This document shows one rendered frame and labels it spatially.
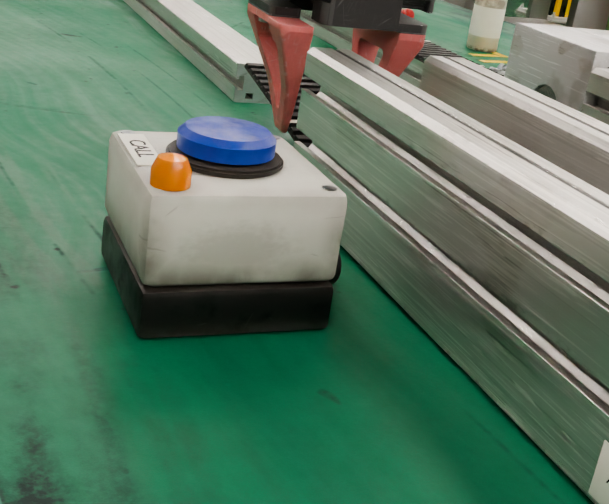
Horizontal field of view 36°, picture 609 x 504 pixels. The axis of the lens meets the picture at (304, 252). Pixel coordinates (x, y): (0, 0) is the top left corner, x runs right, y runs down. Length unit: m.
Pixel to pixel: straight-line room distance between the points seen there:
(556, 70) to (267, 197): 0.33
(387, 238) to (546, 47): 0.26
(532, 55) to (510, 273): 0.34
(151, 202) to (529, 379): 0.15
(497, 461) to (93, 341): 0.15
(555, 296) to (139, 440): 0.14
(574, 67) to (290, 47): 0.18
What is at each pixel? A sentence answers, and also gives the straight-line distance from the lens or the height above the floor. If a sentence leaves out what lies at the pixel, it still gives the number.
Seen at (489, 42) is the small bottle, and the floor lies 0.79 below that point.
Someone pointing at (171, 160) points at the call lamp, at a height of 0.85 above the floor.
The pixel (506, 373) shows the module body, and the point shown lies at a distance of 0.35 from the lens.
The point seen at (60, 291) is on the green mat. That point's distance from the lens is 0.40.
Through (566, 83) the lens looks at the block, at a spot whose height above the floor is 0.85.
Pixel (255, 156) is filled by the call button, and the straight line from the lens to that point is 0.37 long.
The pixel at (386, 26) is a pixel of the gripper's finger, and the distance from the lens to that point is 0.58.
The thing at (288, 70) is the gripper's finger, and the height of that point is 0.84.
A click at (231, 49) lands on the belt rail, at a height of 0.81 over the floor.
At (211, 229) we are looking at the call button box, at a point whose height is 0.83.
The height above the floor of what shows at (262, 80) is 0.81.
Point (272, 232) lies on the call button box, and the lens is 0.36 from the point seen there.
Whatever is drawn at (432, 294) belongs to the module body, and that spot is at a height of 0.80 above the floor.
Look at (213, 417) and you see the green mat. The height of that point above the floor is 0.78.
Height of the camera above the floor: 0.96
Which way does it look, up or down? 22 degrees down
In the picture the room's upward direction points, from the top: 9 degrees clockwise
